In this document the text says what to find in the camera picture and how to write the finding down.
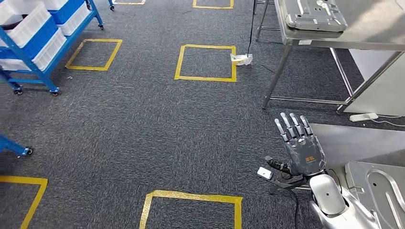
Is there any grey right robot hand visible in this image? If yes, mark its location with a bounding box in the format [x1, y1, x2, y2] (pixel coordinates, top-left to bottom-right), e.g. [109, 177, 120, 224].
[264, 112, 327, 177]

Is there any stainless steel workbench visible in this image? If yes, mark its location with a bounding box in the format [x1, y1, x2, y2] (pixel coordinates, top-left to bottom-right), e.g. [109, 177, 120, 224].
[308, 123, 405, 229]

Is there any blue metal shelf rack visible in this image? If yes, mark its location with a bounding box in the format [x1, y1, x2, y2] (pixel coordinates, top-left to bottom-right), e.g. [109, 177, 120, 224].
[0, 135, 33, 156]
[0, 0, 115, 96]

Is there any stamped sheet metal panel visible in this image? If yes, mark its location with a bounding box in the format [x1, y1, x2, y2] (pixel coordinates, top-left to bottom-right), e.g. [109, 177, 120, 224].
[284, 0, 348, 32]
[345, 161, 405, 229]

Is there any white power strip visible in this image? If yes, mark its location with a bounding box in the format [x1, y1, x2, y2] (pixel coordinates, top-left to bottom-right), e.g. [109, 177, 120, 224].
[349, 113, 379, 122]

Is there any white cabinet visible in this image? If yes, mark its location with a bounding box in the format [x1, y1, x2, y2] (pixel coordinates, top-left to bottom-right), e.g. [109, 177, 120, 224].
[343, 49, 405, 117]

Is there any crumpled clear plastic bundle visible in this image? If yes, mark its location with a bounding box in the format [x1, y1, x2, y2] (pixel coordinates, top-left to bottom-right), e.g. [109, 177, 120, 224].
[230, 53, 254, 66]

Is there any stainless steel table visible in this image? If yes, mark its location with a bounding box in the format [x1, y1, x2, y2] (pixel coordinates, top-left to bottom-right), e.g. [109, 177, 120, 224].
[253, 0, 405, 115]

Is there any black camera mount strap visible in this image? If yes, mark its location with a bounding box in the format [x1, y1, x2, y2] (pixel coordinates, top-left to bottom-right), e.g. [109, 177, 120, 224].
[269, 175, 312, 194]

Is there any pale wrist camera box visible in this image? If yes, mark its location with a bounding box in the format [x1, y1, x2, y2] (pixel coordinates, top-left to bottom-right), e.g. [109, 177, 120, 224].
[256, 167, 273, 180]

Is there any black floor cable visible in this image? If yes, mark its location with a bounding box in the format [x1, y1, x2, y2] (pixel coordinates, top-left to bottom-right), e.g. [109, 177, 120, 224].
[246, 0, 256, 56]

